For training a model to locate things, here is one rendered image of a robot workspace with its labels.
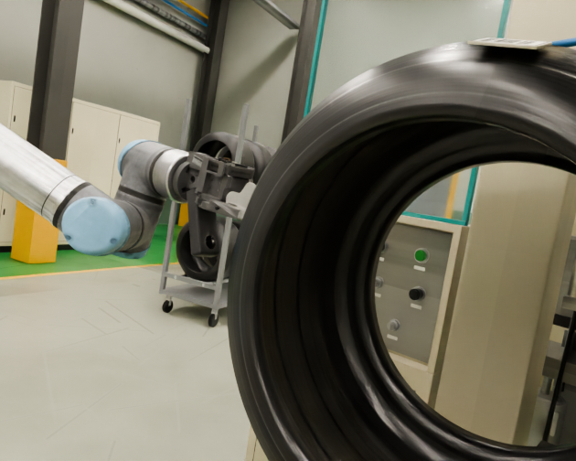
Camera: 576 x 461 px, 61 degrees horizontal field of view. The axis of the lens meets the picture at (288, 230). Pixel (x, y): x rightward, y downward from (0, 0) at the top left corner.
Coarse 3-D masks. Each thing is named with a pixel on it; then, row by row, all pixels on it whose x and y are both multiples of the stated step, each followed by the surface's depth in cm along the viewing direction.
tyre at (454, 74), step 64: (384, 64) 53; (448, 64) 45; (512, 64) 42; (320, 128) 54; (384, 128) 50; (448, 128) 71; (512, 128) 41; (256, 192) 60; (320, 192) 74; (384, 192) 78; (256, 256) 58; (320, 256) 81; (256, 320) 59; (320, 320) 81; (256, 384) 58; (320, 384) 75; (384, 384) 78; (320, 448) 66; (384, 448) 73; (448, 448) 71; (512, 448) 67
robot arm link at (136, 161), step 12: (132, 144) 91; (144, 144) 90; (156, 144) 90; (120, 156) 91; (132, 156) 89; (144, 156) 87; (156, 156) 85; (120, 168) 92; (132, 168) 88; (144, 168) 86; (132, 180) 88; (144, 180) 87; (144, 192) 88; (156, 192) 87
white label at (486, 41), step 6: (468, 42) 44; (474, 42) 43; (480, 42) 43; (486, 42) 43; (492, 42) 42; (498, 42) 42; (504, 42) 42; (510, 42) 42; (516, 42) 42; (522, 42) 42; (528, 42) 42; (534, 42) 42; (540, 42) 42; (546, 42) 42; (534, 48) 40
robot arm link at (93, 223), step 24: (0, 144) 75; (24, 144) 77; (0, 168) 75; (24, 168) 75; (48, 168) 76; (24, 192) 75; (48, 192) 75; (72, 192) 75; (96, 192) 77; (48, 216) 76; (72, 216) 73; (96, 216) 74; (120, 216) 75; (72, 240) 74; (96, 240) 74; (120, 240) 75
